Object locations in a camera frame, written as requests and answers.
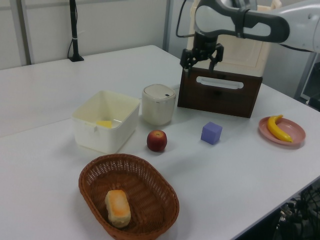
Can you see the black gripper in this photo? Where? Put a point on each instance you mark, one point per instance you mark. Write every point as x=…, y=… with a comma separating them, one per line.
x=205, y=43

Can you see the red apple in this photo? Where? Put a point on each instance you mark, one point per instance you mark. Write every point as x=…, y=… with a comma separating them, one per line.
x=157, y=141

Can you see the yellow banana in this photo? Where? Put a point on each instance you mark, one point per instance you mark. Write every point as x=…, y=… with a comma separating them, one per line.
x=273, y=127

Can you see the dark wooden cabinet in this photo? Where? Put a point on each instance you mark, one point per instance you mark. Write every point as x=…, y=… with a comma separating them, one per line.
x=225, y=107

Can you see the cream plastic storage box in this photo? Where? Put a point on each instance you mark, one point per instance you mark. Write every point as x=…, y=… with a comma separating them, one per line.
x=245, y=55

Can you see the purple cube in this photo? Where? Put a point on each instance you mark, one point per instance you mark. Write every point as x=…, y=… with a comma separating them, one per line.
x=211, y=133

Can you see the brown wicker basket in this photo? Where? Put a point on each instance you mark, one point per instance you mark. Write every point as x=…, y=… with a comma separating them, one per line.
x=150, y=195

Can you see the pink plate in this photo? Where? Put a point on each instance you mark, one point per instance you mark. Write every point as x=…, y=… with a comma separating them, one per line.
x=295, y=132

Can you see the toasted bread piece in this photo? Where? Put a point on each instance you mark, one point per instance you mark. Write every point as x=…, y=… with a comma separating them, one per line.
x=117, y=207

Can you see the yellow block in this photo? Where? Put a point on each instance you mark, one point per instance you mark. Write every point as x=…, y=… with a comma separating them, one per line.
x=104, y=124

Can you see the cream open plastic bin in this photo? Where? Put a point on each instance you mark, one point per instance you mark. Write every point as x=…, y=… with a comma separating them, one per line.
x=110, y=140

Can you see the small cream trash can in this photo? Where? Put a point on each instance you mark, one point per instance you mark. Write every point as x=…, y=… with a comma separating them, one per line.
x=157, y=110

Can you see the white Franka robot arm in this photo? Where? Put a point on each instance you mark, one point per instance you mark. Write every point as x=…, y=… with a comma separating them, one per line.
x=295, y=25

